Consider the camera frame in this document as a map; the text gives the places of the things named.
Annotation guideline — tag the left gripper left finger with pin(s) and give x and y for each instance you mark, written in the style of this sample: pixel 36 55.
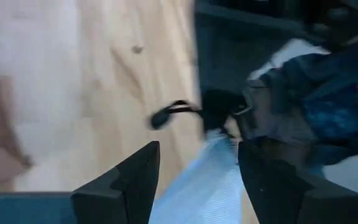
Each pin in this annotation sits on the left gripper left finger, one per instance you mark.
pixel 129 193

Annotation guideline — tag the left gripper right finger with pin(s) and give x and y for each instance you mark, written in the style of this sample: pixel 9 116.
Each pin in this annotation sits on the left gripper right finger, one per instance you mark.
pixel 275 193

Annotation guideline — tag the person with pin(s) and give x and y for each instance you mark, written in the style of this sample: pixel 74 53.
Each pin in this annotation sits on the person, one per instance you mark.
pixel 322 93

